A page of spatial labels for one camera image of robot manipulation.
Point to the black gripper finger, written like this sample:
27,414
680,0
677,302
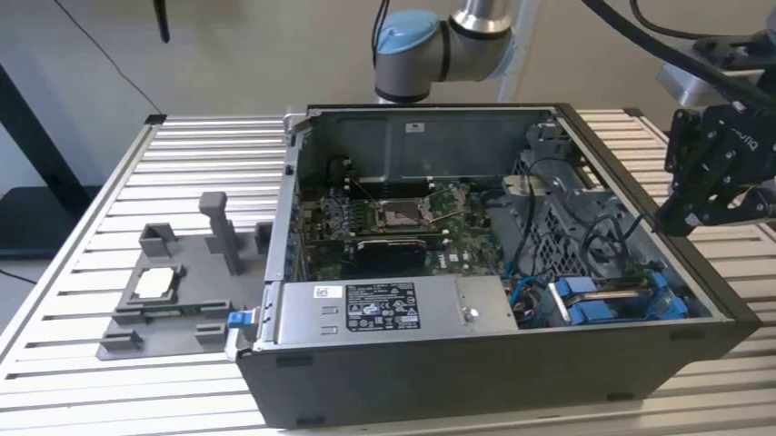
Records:
752,206
685,213

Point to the hard disk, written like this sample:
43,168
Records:
583,313

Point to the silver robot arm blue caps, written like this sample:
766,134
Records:
425,54

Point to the perforated grey disk bay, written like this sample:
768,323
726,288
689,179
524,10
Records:
545,236

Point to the black RAM slot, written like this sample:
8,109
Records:
394,235

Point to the black table corner cap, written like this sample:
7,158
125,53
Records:
155,119
632,112

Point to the green motherboard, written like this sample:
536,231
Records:
473,245

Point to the CPU socket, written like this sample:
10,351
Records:
397,218

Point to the black graphics card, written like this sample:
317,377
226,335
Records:
388,256

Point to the thin metal locking lever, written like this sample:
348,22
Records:
369,190

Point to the black open PC case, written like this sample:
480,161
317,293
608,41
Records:
425,386

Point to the silver power supply unit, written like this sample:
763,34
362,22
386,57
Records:
303,318

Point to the blue case latch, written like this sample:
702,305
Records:
239,319

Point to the grey parts rack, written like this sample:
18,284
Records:
201,290

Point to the green RAM stick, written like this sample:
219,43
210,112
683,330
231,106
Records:
182,311

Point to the silver CPU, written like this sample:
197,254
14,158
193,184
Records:
154,284

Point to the black stand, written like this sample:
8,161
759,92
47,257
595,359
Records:
43,218

